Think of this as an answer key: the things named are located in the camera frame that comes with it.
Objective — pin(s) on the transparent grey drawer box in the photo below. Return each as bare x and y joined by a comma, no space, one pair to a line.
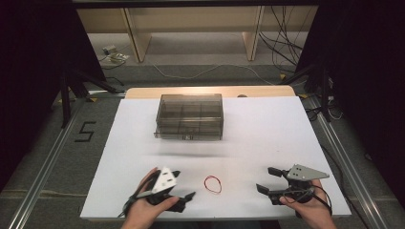
189,117

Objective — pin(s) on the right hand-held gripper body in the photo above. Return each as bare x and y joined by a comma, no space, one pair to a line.
301,184

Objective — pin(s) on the light wooden shelf unit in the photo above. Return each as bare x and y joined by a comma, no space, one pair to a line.
191,22

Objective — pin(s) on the aluminium floor rail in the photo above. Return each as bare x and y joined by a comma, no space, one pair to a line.
347,165
41,171

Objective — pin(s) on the white power adapter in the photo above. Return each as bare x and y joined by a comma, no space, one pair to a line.
109,49

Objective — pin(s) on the black tripod stand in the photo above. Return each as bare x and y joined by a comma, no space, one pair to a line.
65,101
324,92

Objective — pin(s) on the red rubber band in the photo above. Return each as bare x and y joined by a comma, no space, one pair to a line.
212,184

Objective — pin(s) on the person's left hand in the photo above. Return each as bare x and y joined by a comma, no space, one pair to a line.
144,208

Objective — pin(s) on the yellow tape marker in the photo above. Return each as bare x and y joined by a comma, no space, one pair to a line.
303,95
282,76

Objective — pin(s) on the person's right hand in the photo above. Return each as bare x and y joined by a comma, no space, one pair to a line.
310,208

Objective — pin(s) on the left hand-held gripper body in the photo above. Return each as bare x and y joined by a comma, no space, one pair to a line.
164,182

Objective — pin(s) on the black curtain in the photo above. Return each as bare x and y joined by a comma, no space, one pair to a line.
366,63
31,63

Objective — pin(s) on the white power strip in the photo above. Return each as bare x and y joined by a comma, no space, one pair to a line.
118,58

